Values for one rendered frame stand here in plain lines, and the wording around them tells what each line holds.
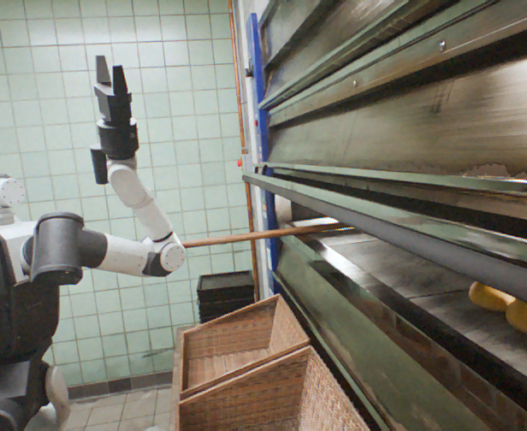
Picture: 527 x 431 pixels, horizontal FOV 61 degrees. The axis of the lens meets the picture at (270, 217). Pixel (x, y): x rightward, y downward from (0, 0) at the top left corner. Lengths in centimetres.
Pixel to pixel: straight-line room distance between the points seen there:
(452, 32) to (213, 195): 241
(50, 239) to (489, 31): 90
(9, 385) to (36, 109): 212
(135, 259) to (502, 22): 92
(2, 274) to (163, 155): 196
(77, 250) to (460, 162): 81
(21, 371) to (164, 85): 212
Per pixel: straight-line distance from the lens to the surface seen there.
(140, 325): 319
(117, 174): 111
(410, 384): 100
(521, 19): 61
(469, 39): 69
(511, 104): 62
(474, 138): 66
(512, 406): 70
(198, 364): 216
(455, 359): 79
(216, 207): 299
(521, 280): 38
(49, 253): 108
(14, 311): 120
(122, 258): 116
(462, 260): 44
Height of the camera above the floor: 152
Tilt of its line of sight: 9 degrees down
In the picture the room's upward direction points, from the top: 5 degrees counter-clockwise
